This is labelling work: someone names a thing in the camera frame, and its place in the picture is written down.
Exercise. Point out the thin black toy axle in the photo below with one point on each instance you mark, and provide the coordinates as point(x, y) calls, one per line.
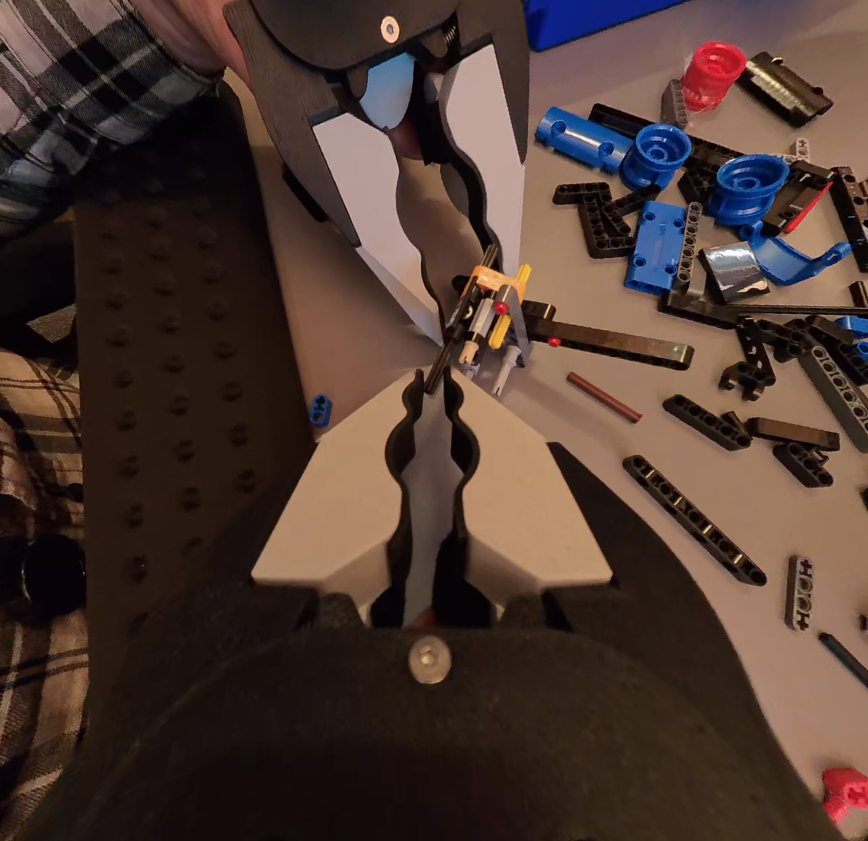
point(844, 659)

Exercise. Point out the red wheel hub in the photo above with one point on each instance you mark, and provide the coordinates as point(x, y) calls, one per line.
point(847, 797)
point(712, 75)

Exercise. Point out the blue flat toy panel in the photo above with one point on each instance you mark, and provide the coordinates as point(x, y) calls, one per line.
point(654, 248)

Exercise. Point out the brown toy axle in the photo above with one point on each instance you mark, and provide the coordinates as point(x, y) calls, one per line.
point(603, 397)

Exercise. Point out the light grey short beam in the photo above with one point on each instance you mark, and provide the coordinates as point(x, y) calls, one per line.
point(802, 147)

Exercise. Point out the blue wheel hub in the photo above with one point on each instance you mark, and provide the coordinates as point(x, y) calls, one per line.
point(746, 190)
point(654, 155)

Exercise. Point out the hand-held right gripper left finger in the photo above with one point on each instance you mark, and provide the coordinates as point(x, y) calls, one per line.
point(332, 515)

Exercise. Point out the dark dimpled mat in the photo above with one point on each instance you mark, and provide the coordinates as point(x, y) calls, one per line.
point(169, 380)

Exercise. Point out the short black toy beam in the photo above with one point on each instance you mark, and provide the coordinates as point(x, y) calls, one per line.
point(705, 421)

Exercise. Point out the light grey holed beam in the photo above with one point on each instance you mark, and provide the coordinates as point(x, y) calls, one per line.
point(800, 593)

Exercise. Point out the person's plaid shirt torso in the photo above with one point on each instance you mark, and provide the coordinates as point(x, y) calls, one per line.
point(34, 685)

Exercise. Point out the blue angled toy beam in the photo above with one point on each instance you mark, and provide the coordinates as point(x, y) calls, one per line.
point(854, 339)

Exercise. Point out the black flat toy panel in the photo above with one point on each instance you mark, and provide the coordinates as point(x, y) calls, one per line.
point(736, 271)

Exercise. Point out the black orange toy chassis assembly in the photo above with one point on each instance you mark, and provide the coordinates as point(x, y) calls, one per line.
point(610, 345)

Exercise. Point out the blue bin with white tag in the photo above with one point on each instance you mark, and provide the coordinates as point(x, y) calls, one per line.
point(644, 7)

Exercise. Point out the black glossy toy piece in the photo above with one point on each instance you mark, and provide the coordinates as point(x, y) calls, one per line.
point(786, 88)

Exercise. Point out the blue curved toy panel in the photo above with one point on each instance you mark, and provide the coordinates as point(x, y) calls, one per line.
point(786, 258)
point(583, 139)

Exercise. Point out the black red toy beam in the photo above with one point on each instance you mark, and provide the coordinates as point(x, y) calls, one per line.
point(800, 204)

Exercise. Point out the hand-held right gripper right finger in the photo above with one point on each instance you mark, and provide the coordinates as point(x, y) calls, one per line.
point(529, 515)

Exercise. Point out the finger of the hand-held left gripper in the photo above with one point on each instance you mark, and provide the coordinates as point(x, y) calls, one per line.
point(495, 122)
point(359, 177)

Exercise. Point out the pile of black toy beams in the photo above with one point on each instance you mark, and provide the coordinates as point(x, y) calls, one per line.
point(603, 217)

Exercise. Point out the blue toy pin connector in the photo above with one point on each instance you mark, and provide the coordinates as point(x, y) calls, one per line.
point(321, 409)

